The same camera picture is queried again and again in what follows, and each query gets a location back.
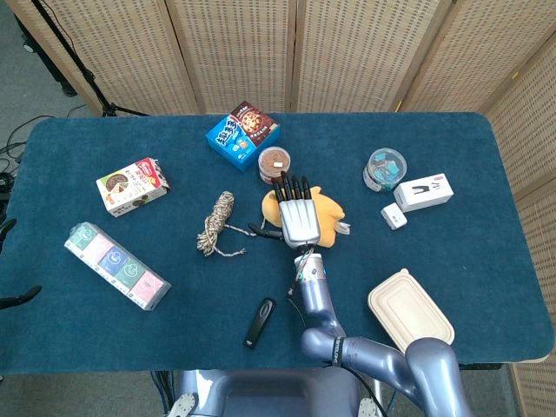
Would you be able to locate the clear jar with brown lid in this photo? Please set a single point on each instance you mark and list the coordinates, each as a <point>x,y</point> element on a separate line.
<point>273,161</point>

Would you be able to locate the yellow plush toy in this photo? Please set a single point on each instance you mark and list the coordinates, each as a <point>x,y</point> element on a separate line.
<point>331,209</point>

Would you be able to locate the black wheeled stand base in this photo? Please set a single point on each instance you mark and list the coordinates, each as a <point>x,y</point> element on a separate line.
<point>52,65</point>

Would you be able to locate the black tripod stand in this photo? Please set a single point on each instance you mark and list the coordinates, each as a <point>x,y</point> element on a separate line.
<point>82,71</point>

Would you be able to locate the wicker folding screen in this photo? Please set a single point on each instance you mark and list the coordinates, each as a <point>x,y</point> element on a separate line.
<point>239,52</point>

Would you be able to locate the small white staples box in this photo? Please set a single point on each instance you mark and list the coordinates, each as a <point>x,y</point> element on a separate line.
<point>394,216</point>

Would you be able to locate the black stapler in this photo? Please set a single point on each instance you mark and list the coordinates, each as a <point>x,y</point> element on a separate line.
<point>260,323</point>

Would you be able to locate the white chocolate biscuit box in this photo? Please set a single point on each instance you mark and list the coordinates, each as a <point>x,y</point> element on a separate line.
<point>130,189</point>

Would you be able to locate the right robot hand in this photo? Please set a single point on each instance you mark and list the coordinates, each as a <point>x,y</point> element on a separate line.
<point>299,219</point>

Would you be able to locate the beige lidded food container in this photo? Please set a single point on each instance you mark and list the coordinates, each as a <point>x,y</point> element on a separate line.
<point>410,310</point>

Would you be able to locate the large white stapler box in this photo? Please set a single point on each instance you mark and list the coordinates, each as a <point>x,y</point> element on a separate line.
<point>423,193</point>

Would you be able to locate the multicolour tissue pack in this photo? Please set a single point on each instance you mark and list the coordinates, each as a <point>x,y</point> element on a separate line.
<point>117,265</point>

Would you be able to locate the clear jar of binder clips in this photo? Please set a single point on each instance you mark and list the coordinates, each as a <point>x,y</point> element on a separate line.
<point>384,169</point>

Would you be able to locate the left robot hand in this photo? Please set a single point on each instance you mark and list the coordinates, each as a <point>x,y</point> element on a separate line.
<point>19,297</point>

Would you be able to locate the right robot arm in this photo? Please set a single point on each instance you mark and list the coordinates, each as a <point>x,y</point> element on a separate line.
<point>321,304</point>

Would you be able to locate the blue cookie box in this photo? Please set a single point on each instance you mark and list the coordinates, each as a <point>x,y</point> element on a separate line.
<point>230,141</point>

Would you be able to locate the blue-grey robot torso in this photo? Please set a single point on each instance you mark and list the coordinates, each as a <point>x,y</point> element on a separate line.
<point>278,393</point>

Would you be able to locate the blue table cloth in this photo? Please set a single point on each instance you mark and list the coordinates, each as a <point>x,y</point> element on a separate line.
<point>456,269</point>

